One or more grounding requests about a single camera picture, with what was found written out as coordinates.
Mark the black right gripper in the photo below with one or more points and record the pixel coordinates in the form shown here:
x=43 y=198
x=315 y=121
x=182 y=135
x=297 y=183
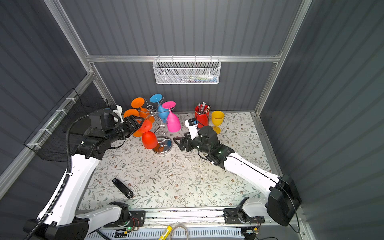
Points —
x=183 y=139

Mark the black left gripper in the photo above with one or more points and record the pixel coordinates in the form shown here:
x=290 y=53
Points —
x=132 y=125

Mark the chrome wine glass rack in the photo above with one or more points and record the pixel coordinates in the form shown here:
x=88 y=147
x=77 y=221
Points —
x=164 y=142

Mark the red wine glass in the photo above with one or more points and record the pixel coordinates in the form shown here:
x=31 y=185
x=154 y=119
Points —
x=149 y=139

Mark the yellow wine glass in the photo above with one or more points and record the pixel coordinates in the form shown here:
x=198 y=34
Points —
x=217 y=120

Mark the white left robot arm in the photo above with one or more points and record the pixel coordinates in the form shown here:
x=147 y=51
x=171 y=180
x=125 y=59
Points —
x=58 y=219

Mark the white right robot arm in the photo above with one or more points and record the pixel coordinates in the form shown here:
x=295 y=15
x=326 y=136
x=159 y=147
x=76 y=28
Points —
x=283 y=199

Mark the front orange wine glass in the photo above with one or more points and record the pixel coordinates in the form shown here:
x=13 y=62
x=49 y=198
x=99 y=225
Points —
x=128 y=122

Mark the orange wine glass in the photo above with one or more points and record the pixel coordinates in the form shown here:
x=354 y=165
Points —
x=138 y=103
x=128 y=122

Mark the pink wine glass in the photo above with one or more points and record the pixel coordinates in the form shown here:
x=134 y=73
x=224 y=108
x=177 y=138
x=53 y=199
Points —
x=174 y=124

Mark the back orange wine glass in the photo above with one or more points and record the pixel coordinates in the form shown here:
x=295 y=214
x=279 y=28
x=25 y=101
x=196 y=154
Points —
x=138 y=103

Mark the blue wine glass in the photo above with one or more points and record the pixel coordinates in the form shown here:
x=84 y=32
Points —
x=161 y=111

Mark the red pencil cup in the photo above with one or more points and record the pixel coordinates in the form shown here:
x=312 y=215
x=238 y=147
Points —
x=202 y=117

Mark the pencils in red cup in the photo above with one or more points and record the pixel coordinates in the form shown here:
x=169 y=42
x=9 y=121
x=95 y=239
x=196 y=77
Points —
x=202 y=108

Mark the black stapler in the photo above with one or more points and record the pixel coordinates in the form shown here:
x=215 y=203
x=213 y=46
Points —
x=124 y=189

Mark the yellow marker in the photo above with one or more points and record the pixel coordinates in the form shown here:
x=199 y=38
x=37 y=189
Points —
x=166 y=233

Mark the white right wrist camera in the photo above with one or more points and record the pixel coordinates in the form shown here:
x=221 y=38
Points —
x=192 y=125

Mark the white wire wall basket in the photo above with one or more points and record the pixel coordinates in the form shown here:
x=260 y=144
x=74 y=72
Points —
x=194 y=72

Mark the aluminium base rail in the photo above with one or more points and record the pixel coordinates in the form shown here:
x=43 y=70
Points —
x=190 y=217

